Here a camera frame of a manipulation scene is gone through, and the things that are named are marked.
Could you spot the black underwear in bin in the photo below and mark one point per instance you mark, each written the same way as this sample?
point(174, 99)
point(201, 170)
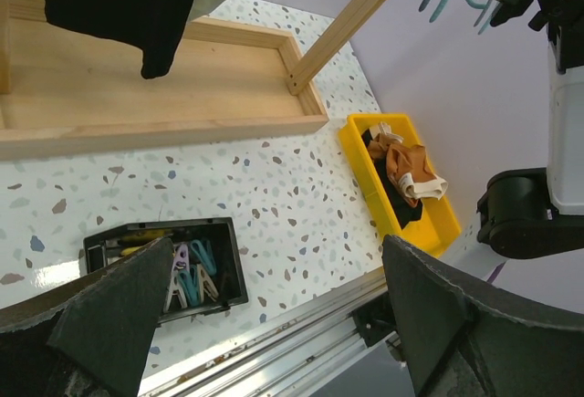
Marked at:
point(377, 142)

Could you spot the aluminium table rail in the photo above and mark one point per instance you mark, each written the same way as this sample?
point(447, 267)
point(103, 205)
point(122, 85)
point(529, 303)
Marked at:
point(291, 355)

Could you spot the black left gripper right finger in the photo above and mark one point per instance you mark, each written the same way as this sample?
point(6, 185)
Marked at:
point(461, 336)

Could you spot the brown underwear in bin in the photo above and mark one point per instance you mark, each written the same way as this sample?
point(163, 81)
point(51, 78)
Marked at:
point(410, 172)

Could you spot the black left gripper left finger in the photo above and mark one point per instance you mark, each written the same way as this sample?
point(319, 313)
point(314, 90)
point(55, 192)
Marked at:
point(91, 336)

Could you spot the black clip box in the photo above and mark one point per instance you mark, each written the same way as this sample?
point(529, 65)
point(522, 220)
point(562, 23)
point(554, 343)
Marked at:
point(207, 275)

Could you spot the wooden clothes rack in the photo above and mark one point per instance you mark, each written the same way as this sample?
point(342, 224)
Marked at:
point(63, 93)

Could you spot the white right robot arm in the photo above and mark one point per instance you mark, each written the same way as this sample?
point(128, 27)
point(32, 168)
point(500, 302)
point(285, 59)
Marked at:
point(525, 213)

